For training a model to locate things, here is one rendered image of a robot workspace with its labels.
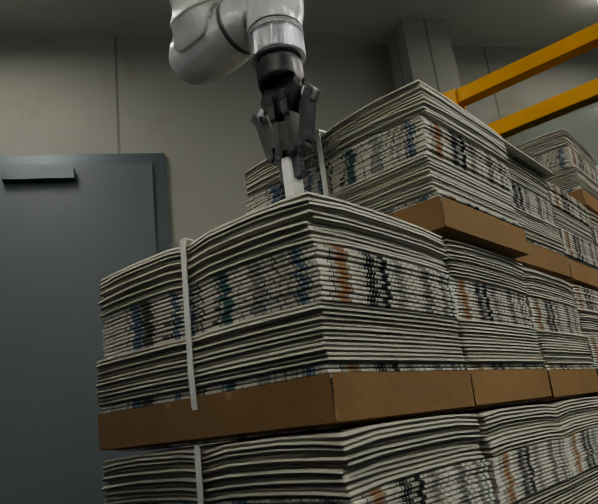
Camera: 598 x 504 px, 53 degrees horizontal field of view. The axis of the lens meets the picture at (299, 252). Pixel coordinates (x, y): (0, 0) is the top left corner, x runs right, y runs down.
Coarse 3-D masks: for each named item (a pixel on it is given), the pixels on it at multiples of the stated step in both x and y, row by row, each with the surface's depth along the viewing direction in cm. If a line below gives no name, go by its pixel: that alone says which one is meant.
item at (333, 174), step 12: (324, 144) 97; (336, 144) 95; (312, 156) 98; (324, 156) 97; (336, 156) 94; (312, 168) 98; (336, 168) 94; (312, 180) 98; (336, 180) 94; (336, 192) 93
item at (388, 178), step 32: (384, 96) 90; (416, 96) 86; (352, 128) 94; (384, 128) 89; (416, 128) 85; (448, 128) 90; (480, 128) 100; (352, 160) 92; (384, 160) 88; (416, 160) 84; (448, 160) 88; (480, 160) 97; (352, 192) 91; (384, 192) 87; (416, 192) 83; (448, 192) 85; (480, 192) 94; (512, 224) 99; (512, 256) 99
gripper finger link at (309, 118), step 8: (304, 88) 90; (312, 88) 90; (304, 96) 90; (304, 104) 90; (312, 104) 91; (304, 112) 89; (312, 112) 90; (304, 120) 89; (312, 120) 90; (304, 128) 89; (312, 128) 90; (304, 136) 89; (312, 136) 90; (304, 144) 89; (312, 144) 90
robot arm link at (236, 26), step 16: (224, 0) 101; (240, 0) 97; (256, 0) 94; (272, 0) 94; (288, 0) 95; (224, 16) 100; (240, 16) 97; (256, 16) 95; (288, 16) 94; (224, 32) 101; (240, 32) 99; (240, 48) 102
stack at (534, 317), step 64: (192, 256) 69; (256, 256) 62; (320, 256) 58; (384, 256) 67; (448, 256) 81; (128, 320) 76; (192, 320) 69; (256, 320) 61; (320, 320) 55; (384, 320) 64; (448, 320) 75; (512, 320) 93; (576, 320) 120; (128, 384) 73; (192, 384) 65; (256, 384) 60; (128, 448) 73; (192, 448) 66; (256, 448) 58; (320, 448) 54; (384, 448) 57; (448, 448) 67; (512, 448) 78; (576, 448) 97
